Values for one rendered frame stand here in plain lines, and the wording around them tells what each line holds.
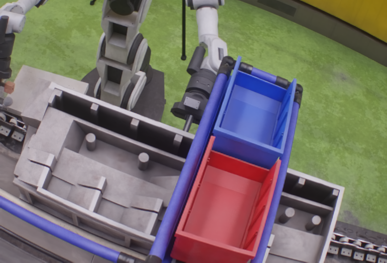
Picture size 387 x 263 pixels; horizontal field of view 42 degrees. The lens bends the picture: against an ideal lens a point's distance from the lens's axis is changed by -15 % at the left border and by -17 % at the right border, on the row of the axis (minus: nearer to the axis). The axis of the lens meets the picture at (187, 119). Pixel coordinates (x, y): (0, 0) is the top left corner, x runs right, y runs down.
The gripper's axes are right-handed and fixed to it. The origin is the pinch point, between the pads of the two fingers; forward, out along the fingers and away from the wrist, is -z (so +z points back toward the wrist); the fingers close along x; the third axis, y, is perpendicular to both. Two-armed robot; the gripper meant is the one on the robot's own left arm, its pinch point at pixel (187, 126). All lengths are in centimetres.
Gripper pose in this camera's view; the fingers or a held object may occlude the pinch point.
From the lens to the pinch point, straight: 177.0
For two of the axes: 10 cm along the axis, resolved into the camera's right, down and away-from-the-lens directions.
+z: 3.1, -8.1, 4.9
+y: 1.4, -4.7, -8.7
